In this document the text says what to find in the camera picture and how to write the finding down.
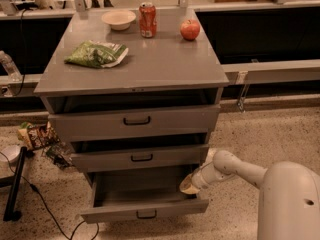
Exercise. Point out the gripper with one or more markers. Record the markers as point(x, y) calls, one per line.
point(199, 181)

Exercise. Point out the grey bottom drawer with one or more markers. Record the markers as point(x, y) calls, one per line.
point(141, 194)

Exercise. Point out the grey drawer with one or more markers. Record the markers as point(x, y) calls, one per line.
point(141, 194)
point(145, 122)
point(141, 152)

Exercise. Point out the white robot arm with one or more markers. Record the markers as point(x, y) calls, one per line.
point(289, 194)

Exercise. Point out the grey middle drawer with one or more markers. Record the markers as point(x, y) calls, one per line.
point(141, 152)

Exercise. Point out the grey drawer cabinet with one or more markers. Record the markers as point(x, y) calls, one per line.
point(142, 67)

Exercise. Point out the grey top drawer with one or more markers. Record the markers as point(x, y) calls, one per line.
point(145, 122)

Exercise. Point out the dark snack bag on floor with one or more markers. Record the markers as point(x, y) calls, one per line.
point(59, 154)

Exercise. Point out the green chip bag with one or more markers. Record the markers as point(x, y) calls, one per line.
point(97, 54)

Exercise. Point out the red apple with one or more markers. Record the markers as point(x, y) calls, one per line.
point(190, 29)

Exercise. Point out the brown snack bag on floor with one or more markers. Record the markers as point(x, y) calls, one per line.
point(37, 136)

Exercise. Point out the white round floor object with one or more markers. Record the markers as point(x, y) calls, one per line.
point(10, 154)

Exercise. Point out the white ceramic bowl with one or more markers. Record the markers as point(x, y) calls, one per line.
point(119, 19)

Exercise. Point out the black stand leg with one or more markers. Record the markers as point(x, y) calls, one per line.
point(11, 214)

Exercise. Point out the orange soda can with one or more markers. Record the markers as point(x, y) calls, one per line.
point(147, 20)

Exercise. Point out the clear plastic bottle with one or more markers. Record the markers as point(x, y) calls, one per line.
point(10, 67)

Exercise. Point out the grey metal rail frame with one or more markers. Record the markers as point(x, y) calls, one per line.
point(270, 46)

